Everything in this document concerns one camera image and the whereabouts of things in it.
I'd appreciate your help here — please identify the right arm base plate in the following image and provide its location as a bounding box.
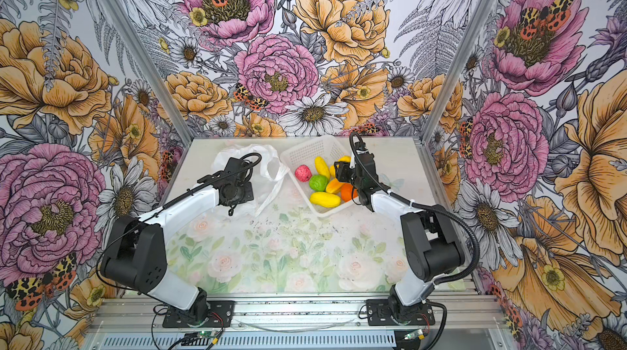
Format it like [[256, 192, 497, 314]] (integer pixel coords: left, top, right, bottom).
[[366, 298, 435, 326]]

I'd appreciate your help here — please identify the orange toy fruit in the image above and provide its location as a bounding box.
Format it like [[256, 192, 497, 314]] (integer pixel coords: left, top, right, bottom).
[[341, 183, 358, 202]]

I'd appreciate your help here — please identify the white perforated plastic basket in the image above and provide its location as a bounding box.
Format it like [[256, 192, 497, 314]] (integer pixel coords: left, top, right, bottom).
[[280, 135, 354, 218]]

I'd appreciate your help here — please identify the right aluminium corner post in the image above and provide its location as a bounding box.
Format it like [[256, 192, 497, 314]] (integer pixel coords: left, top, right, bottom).
[[421, 0, 497, 145]]

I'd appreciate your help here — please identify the left aluminium corner post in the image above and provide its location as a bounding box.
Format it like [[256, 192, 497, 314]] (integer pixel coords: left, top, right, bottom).
[[100, 0, 194, 147]]

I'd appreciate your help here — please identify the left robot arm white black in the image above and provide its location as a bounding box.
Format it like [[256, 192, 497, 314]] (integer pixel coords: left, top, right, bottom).
[[98, 152, 262, 326]]

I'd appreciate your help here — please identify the yellow toy banana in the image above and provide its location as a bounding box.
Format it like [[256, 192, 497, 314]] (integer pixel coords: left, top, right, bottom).
[[314, 157, 331, 180]]

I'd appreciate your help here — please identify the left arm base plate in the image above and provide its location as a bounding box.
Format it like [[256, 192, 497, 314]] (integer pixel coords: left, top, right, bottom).
[[162, 300, 235, 329]]

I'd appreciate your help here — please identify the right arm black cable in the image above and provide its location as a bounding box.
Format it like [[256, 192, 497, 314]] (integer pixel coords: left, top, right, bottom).
[[348, 131, 481, 286]]

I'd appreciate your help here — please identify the aluminium corner post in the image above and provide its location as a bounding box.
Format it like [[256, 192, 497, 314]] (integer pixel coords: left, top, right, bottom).
[[100, 0, 194, 147], [421, 0, 497, 145]]

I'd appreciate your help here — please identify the yellow ridged toy starfruit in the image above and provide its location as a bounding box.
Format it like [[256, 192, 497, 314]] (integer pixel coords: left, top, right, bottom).
[[325, 178, 345, 194]]

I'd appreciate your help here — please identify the yellow toy lemon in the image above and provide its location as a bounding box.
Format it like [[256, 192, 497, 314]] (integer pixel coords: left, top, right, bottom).
[[310, 192, 343, 208]]

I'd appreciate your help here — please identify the pink toy fruit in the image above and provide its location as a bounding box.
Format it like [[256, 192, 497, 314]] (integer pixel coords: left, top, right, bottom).
[[294, 165, 313, 183]]

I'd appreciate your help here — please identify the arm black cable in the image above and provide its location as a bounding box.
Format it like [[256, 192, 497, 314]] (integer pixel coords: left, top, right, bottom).
[[95, 151, 263, 292], [348, 131, 481, 286]]

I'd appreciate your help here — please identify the green toy fruit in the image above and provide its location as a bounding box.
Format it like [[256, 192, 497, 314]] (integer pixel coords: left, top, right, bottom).
[[309, 175, 329, 192]]

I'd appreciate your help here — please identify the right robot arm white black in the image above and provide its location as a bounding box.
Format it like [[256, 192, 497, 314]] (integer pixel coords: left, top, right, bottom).
[[333, 152, 465, 324]]

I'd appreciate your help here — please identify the yellow toy fruit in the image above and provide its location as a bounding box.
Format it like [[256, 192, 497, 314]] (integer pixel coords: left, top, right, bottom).
[[329, 156, 351, 178]]

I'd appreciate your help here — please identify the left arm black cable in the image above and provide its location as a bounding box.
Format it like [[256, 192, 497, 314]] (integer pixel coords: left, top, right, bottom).
[[95, 151, 263, 292]]

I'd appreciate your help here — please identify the white plastic bag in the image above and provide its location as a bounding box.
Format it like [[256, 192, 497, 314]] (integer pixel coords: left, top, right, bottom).
[[211, 144, 289, 218]]

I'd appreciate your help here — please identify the aluminium front rail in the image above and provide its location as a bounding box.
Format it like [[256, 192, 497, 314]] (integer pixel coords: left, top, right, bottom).
[[88, 291, 506, 334]]

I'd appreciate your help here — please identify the white slotted cable duct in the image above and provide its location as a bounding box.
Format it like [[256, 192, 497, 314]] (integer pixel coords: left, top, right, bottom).
[[100, 331, 397, 350]]

